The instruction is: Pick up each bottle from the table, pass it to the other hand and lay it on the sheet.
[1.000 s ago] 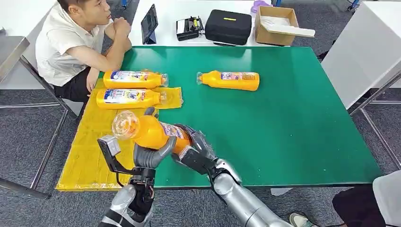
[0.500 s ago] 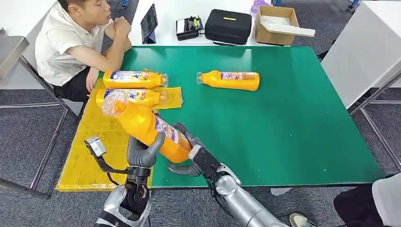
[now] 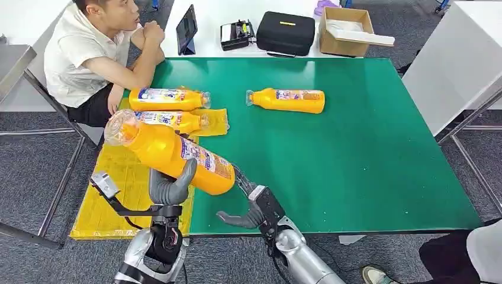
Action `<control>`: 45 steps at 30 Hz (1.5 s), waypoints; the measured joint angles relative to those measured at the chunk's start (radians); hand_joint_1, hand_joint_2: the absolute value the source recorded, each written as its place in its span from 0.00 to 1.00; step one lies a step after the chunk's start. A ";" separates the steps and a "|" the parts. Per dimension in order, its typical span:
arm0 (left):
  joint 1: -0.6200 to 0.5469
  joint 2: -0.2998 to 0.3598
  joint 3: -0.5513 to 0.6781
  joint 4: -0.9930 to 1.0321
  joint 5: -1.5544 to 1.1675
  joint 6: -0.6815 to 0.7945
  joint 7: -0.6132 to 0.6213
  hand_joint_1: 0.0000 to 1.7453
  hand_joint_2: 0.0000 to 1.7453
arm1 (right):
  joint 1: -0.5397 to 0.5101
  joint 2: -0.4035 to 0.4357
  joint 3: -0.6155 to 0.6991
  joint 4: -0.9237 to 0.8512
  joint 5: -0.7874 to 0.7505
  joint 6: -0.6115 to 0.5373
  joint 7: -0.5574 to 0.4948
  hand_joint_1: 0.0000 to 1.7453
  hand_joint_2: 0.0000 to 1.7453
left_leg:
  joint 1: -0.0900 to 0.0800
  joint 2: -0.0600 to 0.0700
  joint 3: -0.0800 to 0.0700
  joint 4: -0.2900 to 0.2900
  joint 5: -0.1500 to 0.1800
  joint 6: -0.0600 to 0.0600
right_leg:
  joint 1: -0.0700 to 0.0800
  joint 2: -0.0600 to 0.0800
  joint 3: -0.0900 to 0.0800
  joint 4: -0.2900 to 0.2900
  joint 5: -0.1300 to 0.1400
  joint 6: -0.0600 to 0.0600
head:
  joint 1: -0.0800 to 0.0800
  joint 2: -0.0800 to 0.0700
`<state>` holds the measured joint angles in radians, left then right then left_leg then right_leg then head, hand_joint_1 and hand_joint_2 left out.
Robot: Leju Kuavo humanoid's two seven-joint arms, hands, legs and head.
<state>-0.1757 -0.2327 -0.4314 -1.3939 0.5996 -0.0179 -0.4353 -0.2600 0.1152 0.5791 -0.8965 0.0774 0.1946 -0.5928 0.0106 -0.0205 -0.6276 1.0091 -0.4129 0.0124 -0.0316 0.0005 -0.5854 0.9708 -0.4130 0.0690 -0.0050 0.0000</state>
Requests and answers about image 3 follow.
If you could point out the green table mat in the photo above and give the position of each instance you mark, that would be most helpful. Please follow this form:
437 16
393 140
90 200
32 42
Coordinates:
353 164

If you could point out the person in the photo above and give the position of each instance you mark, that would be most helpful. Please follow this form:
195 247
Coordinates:
451 258
78 55

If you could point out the purple plastic object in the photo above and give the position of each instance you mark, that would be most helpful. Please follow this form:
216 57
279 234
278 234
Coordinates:
325 4

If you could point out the metal table frame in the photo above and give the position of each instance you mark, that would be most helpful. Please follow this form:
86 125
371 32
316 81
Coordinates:
59 188
470 160

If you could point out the person's hand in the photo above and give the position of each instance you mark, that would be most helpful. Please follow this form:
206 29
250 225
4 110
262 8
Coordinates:
153 32
115 100

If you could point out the orange drink bottle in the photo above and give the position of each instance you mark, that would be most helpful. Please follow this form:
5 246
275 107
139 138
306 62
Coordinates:
164 102
270 102
184 122
164 151

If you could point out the yellow plastic sheet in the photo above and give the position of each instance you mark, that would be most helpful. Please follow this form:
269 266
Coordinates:
117 196

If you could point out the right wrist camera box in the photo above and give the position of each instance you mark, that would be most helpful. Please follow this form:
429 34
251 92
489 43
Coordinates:
270 207

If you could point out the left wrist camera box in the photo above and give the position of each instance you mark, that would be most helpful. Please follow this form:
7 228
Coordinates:
105 185

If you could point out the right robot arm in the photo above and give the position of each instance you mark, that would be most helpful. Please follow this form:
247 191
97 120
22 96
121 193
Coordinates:
302 258

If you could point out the white side table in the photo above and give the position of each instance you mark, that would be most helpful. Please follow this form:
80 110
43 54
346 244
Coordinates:
451 66

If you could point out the black carrying case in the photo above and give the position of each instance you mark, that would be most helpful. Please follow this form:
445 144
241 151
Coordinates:
285 35

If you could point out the open cardboard box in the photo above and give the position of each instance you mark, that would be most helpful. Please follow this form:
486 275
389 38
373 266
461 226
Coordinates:
338 46

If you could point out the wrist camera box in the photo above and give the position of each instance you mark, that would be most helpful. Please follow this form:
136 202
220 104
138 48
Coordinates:
105 185
270 207

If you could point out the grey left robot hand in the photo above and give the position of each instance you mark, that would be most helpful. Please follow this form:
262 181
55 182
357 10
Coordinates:
170 192

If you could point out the black label printer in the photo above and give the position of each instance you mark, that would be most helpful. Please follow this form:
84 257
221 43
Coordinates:
236 35

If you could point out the white foam slab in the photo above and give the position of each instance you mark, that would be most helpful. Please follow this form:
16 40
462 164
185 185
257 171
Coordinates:
362 36

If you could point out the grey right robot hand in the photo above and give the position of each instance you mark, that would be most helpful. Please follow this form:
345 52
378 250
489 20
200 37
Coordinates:
247 220

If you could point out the white paper tag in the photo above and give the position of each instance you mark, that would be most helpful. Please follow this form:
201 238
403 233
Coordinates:
351 239

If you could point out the black tablet on stand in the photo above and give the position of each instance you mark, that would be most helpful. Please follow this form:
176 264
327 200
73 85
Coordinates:
186 29

